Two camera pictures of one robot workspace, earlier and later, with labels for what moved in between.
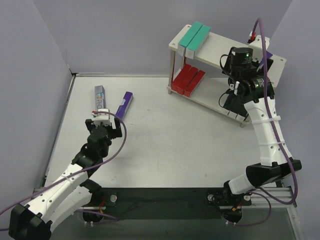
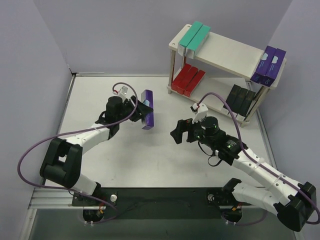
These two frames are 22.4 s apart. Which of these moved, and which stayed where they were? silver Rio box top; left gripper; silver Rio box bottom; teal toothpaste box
Moved: silver Rio box top; left gripper
Stayed: teal toothpaste box; silver Rio box bottom
